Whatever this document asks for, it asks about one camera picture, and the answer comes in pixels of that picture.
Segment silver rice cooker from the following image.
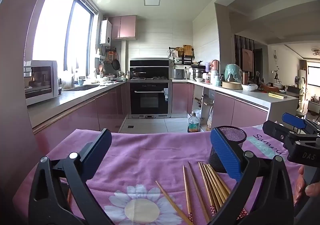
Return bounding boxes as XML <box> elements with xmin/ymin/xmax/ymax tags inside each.
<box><xmin>172</xmin><ymin>68</ymin><xmax>185</xmax><ymax>80</ymax></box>

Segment beige round basin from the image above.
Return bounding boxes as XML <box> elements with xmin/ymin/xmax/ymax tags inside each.
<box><xmin>222</xmin><ymin>81</ymin><xmax>241</xmax><ymax>90</ymax></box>

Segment pink base cabinets with sink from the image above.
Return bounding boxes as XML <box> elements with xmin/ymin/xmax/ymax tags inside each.
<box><xmin>27</xmin><ymin>81</ymin><xmax>130</xmax><ymax>140</ymax></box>

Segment black range hood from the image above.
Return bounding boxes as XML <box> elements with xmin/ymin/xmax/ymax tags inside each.
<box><xmin>130</xmin><ymin>59</ymin><xmax>170</xmax><ymax>81</ymax></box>

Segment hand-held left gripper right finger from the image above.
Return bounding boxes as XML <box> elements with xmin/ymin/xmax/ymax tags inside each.
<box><xmin>210</xmin><ymin>127</ymin><xmax>295</xmax><ymax>225</ymax></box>

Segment cooking oil bottle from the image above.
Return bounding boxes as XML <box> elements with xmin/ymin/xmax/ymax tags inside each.
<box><xmin>187</xmin><ymin>112</ymin><xmax>200</xmax><ymax>133</ymax></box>

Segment brown wall picture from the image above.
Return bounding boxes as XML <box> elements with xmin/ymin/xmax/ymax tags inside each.
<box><xmin>241</xmin><ymin>48</ymin><xmax>254</xmax><ymax>73</ymax></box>

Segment white countertop oven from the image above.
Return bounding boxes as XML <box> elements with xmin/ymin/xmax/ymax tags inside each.
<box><xmin>24</xmin><ymin>60</ymin><xmax>58</xmax><ymax>106</ymax></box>

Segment kitchen window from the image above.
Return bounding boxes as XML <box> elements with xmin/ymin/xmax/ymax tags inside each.
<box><xmin>32</xmin><ymin>0</ymin><xmax>98</xmax><ymax>76</ymax></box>

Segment steel stock pot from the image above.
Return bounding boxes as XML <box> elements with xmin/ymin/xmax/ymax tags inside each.
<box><xmin>192</xmin><ymin>68</ymin><xmax>204</xmax><ymax>80</ymax></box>

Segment white water heater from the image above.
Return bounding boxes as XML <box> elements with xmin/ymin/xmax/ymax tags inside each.
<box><xmin>100</xmin><ymin>20</ymin><xmax>112</xmax><ymax>45</ymax></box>

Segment pink kettle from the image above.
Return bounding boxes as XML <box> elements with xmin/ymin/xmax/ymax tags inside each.
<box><xmin>209</xmin><ymin>60</ymin><xmax>221</xmax><ymax>76</ymax></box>

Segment person's right hand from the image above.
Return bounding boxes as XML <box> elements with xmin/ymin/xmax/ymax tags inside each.
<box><xmin>294</xmin><ymin>166</ymin><xmax>320</xmax><ymax>205</ymax></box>

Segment bunch of wooden chopsticks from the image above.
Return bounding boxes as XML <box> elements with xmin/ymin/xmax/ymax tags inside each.
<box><xmin>198</xmin><ymin>162</ymin><xmax>249</xmax><ymax>220</ymax></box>

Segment pink peninsula cabinets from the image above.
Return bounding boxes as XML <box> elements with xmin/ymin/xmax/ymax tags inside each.
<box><xmin>172</xmin><ymin>79</ymin><xmax>299</xmax><ymax>131</ymax></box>

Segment black mesh holder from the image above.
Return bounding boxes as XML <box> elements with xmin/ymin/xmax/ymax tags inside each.
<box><xmin>208</xmin><ymin>126</ymin><xmax>247</xmax><ymax>173</ymax></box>

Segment black built-in oven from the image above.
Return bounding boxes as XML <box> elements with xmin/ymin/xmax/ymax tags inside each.
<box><xmin>130</xmin><ymin>82</ymin><xmax>169</xmax><ymax>115</ymax></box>

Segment pink floral tablecloth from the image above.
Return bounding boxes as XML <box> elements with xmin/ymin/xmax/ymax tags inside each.
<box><xmin>12</xmin><ymin>125</ymin><xmax>300</xmax><ymax>225</ymax></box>

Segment steel sink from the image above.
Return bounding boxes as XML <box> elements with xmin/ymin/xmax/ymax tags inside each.
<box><xmin>64</xmin><ymin>84</ymin><xmax>100</xmax><ymax>91</ymax></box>

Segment living room window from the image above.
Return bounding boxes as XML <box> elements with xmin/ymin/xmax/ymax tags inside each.
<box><xmin>307</xmin><ymin>65</ymin><xmax>320</xmax><ymax>91</ymax></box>

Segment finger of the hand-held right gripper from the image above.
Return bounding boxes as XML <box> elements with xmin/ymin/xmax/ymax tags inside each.
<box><xmin>262</xmin><ymin>120</ymin><xmax>297</xmax><ymax>143</ymax></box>
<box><xmin>282</xmin><ymin>112</ymin><xmax>316</xmax><ymax>132</ymax></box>

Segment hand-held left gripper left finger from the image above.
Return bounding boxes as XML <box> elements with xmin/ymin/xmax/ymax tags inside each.
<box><xmin>28</xmin><ymin>128</ymin><xmax>112</xmax><ymax>225</ymax></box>

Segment pink wall cabinet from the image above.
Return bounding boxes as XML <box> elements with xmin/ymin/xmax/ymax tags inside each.
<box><xmin>109</xmin><ymin>15</ymin><xmax>137</xmax><ymax>40</ymax></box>

